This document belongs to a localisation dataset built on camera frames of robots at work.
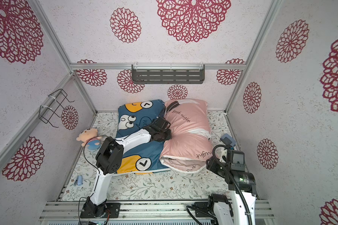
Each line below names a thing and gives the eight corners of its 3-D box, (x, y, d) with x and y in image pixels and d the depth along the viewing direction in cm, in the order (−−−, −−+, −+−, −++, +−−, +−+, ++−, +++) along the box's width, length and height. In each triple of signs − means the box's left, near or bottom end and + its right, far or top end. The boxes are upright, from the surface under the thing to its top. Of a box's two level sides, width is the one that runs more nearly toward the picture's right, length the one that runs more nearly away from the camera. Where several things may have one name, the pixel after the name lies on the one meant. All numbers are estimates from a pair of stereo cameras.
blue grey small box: (230, 149, 100) (232, 146, 97) (220, 139, 105) (221, 136, 102) (235, 145, 102) (237, 142, 99) (225, 136, 107) (226, 133, 104)
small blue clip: (75, 185, 84) (73, 184, 82) (79, 176, 88) (77, 175, 86) (82, 185, 84) (79, 184, 82) (85, 176, 88) (83, 175, 86)
